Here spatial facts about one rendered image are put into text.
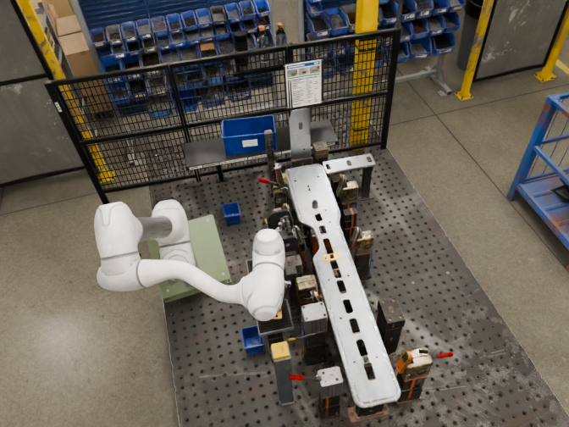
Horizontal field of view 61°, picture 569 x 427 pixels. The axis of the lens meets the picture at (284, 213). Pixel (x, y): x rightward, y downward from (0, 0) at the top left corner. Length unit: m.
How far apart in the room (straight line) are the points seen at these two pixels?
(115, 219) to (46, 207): 2.75
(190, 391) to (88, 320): 1.42
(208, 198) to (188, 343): 0.99
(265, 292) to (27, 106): 3.04
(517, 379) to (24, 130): 3.72
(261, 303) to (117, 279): 0.58
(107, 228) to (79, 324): 1.91
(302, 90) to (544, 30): 3.04
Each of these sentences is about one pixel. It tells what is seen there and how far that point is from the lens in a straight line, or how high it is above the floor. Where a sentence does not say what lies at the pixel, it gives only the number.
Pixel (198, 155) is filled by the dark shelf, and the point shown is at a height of 1.03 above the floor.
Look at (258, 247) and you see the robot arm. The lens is 1.53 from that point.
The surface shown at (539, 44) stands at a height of 0.40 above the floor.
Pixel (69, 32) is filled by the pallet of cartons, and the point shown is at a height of 0.74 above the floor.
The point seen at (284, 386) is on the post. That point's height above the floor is 0.88.
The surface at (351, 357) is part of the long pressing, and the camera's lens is 2.05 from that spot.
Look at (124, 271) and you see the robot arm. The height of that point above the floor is 1.50.
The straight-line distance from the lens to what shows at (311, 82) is 2.85.
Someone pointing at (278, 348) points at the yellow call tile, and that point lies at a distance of 1.89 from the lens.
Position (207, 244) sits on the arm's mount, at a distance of 2.57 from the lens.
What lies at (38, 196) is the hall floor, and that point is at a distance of 4.66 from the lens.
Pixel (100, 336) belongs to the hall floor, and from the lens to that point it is 3.52.
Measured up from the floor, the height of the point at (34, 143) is 0.49.
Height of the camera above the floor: 2.85
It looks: 48 degrees down
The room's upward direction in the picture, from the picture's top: 5 degrees counter-clockwise
